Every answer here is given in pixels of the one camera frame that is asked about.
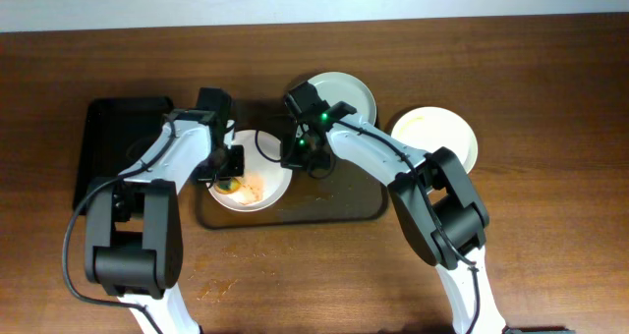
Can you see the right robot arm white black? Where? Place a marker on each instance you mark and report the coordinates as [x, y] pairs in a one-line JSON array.
[[440, 212]]

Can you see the cream plate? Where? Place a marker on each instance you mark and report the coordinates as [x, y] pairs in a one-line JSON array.
[[430, 128]]

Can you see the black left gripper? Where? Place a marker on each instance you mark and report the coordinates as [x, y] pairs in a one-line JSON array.
[[231, 162]]

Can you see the orange green sponge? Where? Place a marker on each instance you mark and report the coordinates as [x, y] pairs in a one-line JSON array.
[[227, 186]]

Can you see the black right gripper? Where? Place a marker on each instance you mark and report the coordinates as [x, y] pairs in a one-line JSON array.
[[295, 156]]

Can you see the small black tray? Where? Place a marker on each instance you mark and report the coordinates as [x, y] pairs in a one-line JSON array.
[[118, 131]]

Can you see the large brown serving tray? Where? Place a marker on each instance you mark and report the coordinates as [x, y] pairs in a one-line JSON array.
[[348, 194]]

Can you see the pale blue plate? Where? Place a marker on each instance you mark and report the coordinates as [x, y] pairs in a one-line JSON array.
[[334, 87]]

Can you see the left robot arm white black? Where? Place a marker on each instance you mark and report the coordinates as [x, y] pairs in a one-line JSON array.
[[134, 243]]

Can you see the white plate with sauce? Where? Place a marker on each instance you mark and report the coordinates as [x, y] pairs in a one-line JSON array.
[[264, 182]]

